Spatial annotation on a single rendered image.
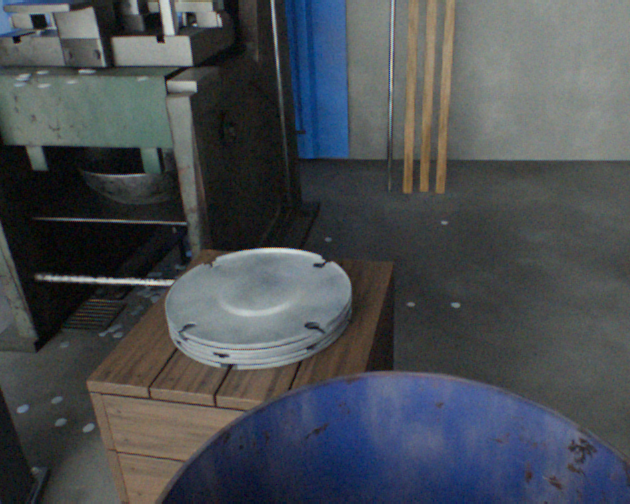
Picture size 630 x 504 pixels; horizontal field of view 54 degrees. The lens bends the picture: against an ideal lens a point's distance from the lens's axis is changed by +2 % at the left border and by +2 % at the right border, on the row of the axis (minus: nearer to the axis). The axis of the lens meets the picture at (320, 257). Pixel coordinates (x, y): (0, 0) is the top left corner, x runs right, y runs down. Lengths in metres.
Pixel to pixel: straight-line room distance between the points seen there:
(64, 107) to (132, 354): 0.64
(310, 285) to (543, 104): 1.83
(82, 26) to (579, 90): 1.88
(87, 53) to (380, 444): 1.03
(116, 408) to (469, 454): 0.49
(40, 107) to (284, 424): 0.98
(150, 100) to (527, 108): 1.71
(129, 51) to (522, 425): 1.09
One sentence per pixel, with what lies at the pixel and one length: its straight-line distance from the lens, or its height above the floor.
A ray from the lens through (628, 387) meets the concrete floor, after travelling 1.48.
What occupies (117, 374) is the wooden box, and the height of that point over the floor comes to 0.35.
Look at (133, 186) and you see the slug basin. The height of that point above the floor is 0.38.
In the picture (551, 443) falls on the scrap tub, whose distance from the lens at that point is 0.65.
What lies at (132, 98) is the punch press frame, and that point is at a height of 0.60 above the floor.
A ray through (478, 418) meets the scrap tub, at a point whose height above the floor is 0.44.
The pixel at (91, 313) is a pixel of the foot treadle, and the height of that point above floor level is 0.16.
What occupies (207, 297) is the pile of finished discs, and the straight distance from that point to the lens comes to 0.98.
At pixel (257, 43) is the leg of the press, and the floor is 0.63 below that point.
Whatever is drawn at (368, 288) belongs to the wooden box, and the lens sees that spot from 1.03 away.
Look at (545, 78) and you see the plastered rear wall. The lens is 2.64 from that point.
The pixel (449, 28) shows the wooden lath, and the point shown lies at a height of 0.57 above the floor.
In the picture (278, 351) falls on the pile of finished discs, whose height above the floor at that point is 0.38.
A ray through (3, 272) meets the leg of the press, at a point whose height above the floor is 0.21.
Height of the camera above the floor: 0.88
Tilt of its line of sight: 28 degrees down
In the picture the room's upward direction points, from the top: 3 degrees counter-clockwise
